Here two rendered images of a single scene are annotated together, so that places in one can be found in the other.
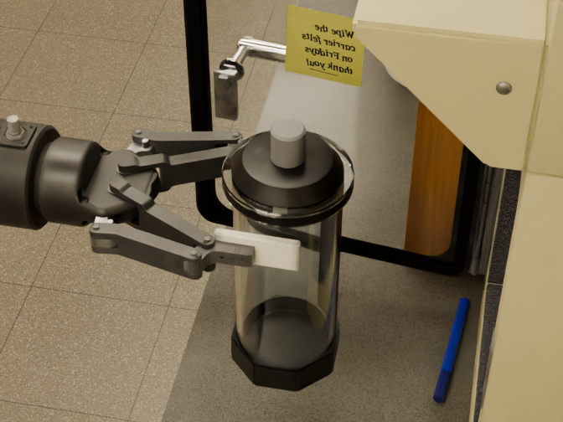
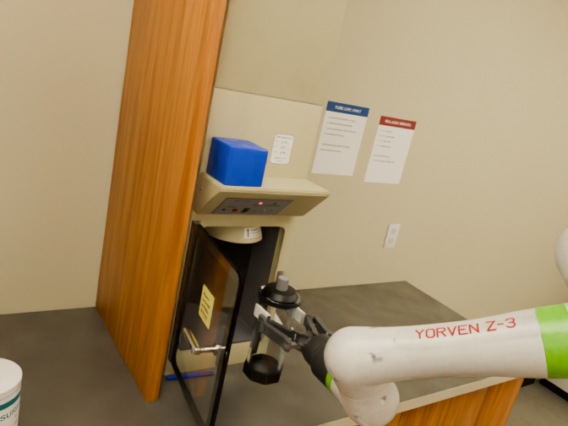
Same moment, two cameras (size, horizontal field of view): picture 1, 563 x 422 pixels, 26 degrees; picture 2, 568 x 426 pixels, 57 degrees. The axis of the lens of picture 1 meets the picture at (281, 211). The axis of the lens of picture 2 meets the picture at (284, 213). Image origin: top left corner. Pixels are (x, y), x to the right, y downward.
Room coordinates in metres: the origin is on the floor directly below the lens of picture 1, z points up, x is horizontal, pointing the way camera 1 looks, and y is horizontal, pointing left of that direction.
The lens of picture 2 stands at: (1.64, 0.76, 1.80)
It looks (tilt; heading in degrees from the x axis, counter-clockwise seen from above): 16 degrees down; 222
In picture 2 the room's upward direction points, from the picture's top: 13 degrees clockwise
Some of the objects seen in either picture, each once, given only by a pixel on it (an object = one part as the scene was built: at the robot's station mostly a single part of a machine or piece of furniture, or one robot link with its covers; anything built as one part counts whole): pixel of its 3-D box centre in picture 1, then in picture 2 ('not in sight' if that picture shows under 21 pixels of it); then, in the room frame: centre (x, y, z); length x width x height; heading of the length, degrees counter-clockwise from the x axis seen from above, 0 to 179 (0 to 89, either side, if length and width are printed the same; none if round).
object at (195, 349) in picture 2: not in sight; (199, 341); (0.99, 0.01, 1.20); 0.10 x 0.05 x 0.03; 72
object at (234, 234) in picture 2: not in sight; (233, 222); (0.69, -0.28, 1.34); 0.18 x 0.18 x 0.05
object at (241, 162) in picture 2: not in sight; (237, 161); (0.84, -0.15, 1.56); 0.10 x 0.10 x 0.09; 79
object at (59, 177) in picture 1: (101, 186); (314, 346); (0.78, 0.15, 1.22); 0.09 x 0.08 x 0.07; 79
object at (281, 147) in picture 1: (287, 159); (281, 289); (0.75, -0.01, 1.27); 0.09 x 0.09 x 0.07
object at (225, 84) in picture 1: (226, 93); not in sight; (0.95, 0.05, 1.18); 0.02 x 0.02 x 0.06; 72
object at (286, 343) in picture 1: (286, 261); (271, 332); (0.75, 0.00, 1.16); 0.11 x 0.11 x 0.21
